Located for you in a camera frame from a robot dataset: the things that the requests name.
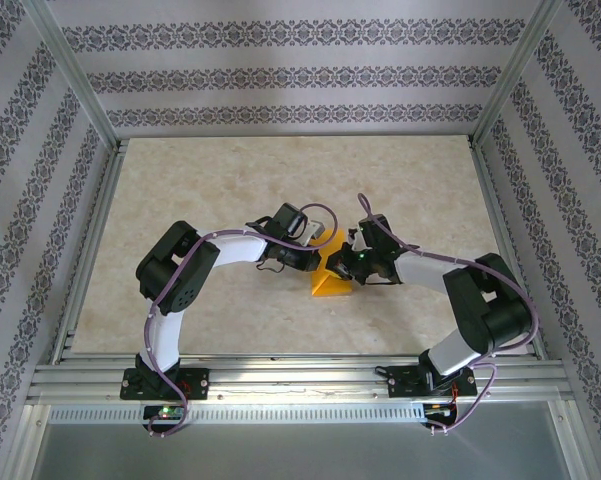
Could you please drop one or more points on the aluminium mounting rail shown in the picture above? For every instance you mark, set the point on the aluminium mounting rail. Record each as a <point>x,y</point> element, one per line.
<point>300,382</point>

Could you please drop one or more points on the aluminium frame post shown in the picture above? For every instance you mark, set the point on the aluminium frame post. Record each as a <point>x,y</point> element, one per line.
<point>516,75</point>
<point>78,75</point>

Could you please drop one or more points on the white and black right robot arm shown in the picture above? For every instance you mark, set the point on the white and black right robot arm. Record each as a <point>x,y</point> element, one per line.
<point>430,272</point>

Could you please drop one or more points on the grey metal panel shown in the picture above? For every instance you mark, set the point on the grey metal panel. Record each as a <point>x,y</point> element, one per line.
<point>300,450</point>

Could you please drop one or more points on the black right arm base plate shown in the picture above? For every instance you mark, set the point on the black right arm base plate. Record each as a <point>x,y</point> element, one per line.
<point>400,385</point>

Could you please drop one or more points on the small controller board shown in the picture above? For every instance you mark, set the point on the small controller board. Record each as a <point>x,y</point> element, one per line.
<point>442,410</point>
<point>166,413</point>

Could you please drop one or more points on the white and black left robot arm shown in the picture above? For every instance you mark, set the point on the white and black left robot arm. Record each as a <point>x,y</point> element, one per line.
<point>235,252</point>

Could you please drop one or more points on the orange paper sheet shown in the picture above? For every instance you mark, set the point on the orange paper sheet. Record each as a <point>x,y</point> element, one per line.
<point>330,289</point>

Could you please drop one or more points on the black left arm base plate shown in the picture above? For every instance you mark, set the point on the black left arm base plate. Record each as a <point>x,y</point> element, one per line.
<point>200,381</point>

